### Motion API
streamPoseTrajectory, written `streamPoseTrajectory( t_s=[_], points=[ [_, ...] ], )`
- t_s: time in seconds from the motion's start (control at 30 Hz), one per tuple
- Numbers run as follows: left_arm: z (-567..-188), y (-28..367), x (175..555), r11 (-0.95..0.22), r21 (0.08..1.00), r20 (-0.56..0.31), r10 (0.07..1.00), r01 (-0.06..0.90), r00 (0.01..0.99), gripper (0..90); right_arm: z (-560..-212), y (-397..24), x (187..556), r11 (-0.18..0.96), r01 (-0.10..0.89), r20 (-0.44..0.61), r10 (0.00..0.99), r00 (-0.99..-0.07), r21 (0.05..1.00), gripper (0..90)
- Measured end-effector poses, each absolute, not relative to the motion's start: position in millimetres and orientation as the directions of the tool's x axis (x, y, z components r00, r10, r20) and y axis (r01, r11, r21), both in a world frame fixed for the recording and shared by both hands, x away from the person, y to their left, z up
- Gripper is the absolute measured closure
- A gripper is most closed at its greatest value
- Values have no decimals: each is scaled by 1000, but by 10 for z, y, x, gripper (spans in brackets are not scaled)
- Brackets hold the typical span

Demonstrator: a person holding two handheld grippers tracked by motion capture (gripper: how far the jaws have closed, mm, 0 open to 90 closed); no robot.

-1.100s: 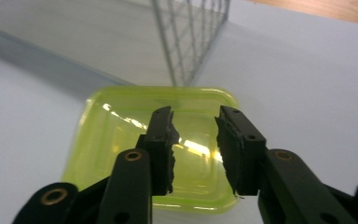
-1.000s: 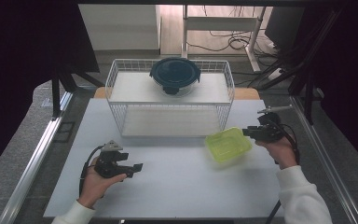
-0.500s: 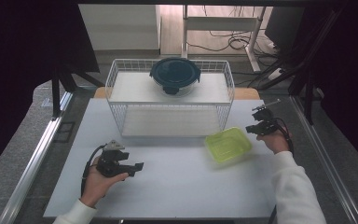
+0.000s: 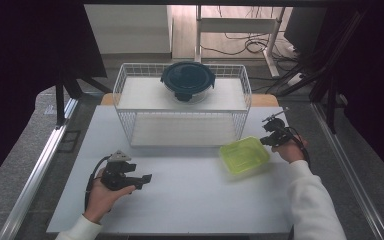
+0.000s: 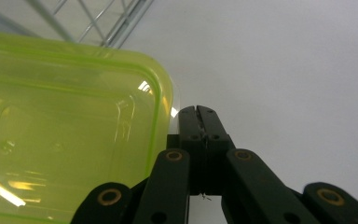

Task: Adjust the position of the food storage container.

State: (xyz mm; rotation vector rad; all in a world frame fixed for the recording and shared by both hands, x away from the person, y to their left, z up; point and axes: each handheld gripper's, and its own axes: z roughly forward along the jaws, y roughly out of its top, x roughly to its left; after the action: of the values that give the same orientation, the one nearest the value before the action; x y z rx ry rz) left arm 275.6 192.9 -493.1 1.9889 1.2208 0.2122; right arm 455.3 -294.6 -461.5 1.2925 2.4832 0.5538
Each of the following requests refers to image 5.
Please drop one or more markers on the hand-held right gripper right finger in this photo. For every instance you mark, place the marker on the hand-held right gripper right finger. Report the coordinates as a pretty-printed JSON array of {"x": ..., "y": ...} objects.
[{"x": 216, "y": 137}]

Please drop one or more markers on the green translucent plastic container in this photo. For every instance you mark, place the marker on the green translucent plastic container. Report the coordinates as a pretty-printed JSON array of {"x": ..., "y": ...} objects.
[{"x": 65, "y": 130}]

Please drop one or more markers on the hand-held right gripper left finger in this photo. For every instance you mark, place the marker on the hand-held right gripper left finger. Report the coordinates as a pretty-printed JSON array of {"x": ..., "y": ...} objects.
[{"x": 190, "y": 146}]

